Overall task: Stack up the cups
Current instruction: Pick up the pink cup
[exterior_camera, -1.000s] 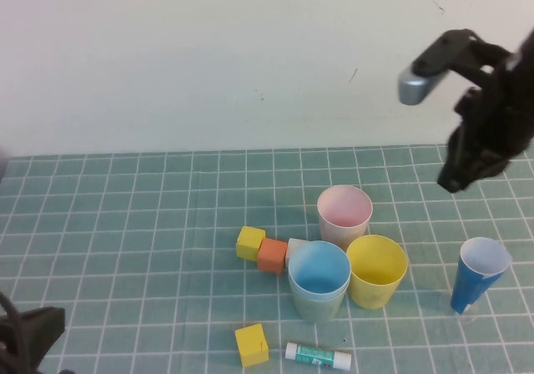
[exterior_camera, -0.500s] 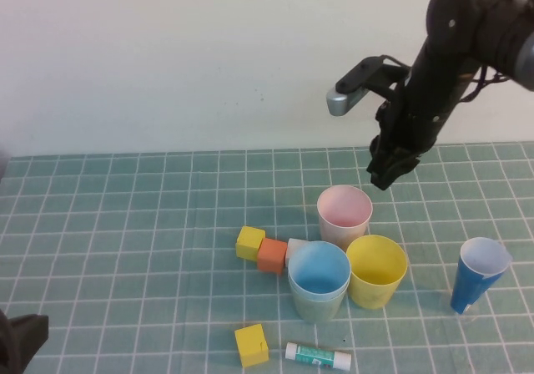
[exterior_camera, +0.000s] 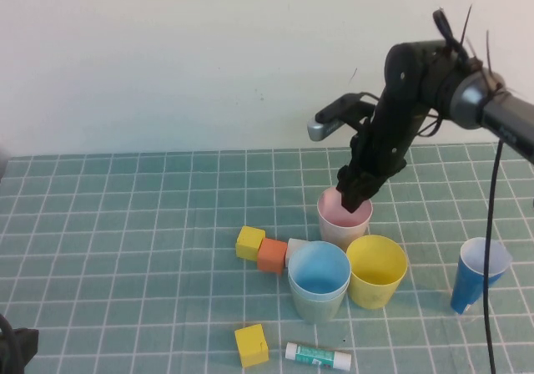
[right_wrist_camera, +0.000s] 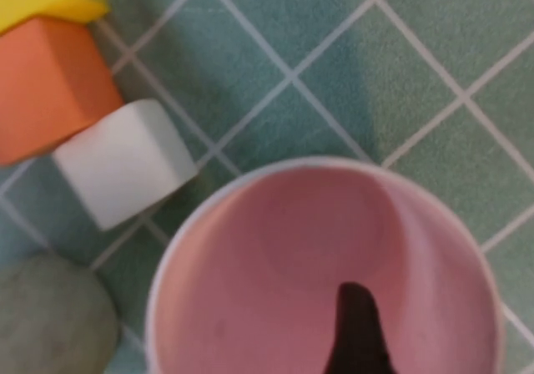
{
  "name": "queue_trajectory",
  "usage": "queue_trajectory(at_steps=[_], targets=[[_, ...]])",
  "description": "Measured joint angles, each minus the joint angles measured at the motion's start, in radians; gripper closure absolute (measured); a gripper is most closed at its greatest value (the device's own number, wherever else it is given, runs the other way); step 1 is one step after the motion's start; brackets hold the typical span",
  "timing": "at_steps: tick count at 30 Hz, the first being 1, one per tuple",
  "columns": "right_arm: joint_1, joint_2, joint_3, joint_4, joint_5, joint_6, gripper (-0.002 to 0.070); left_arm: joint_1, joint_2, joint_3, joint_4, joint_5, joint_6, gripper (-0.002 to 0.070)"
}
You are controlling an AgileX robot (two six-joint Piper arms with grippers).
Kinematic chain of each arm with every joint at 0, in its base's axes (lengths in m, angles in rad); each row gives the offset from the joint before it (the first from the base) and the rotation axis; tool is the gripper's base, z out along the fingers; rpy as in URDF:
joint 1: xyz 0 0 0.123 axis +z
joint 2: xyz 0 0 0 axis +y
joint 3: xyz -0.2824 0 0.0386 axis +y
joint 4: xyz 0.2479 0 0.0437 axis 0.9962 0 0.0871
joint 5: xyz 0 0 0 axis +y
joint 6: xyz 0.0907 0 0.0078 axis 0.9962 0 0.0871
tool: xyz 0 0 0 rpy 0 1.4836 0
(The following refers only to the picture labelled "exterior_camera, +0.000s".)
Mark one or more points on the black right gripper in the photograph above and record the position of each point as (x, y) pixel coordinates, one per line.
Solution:
(384, 148)

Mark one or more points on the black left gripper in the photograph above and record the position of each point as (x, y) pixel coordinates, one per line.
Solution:
(25, 342)

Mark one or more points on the pink plastic cup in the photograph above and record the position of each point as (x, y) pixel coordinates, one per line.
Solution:
(334, 228)

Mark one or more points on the yellow plastic cup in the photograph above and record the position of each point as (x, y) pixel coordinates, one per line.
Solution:
(375, 265)

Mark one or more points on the light blue plastic cup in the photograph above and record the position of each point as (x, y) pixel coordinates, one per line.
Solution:
(319, 269)

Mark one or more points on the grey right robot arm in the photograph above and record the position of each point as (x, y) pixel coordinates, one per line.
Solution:
(509, 119)

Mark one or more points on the white block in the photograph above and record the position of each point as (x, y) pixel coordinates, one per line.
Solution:
(293, 246)

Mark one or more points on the orange wooden block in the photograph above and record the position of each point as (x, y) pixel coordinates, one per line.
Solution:
(272, 255)

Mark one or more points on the yellow wooden cube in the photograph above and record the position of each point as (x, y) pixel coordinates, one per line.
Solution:
(249, 242)
(250, 345)

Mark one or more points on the green plastic cup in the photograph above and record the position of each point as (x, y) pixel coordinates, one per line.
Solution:
(317, 311)

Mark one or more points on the green checked tablecloth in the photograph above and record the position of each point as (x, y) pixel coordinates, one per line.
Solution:
(125, 265)

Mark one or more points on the dark blue paper cone cup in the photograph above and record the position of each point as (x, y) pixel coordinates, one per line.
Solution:
(467, 282)

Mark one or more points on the white green glue stick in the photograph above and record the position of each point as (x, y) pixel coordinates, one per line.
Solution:
(317, 354)

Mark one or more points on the black zip tie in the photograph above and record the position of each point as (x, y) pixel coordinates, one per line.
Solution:
(489, 52)
(466, 23)

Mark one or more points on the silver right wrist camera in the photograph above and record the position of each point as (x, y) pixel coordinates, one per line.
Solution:
(323, 127)

